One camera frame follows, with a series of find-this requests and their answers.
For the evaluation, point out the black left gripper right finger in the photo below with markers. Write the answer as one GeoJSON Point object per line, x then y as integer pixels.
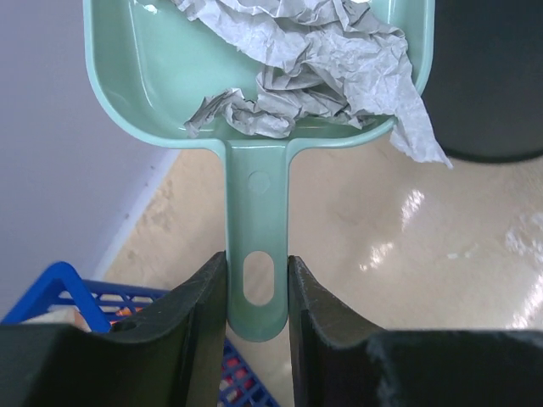
{"type": "Point", "coordinates": [340, 358]}

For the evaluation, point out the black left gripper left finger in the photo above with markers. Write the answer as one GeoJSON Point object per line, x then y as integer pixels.
{"type": "Point", "coordinates": [59, 349]}

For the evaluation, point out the teal plastic dustpan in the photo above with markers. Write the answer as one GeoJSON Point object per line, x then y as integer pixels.
{"type": "Point", "coordinates": [150, 68]}

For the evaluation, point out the grey paper scrap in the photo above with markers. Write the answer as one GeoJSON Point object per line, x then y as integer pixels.
{"type": "Point", "coordinates": [330, 59]}

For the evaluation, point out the blue plastic shopping basket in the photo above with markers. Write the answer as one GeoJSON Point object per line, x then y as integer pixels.
{"type": "Point", "coordinates": [127, 305]}

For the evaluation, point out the dark round trash bin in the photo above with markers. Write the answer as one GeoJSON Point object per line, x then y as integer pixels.
{"type": "Point", "coordinates": [484, 93]}

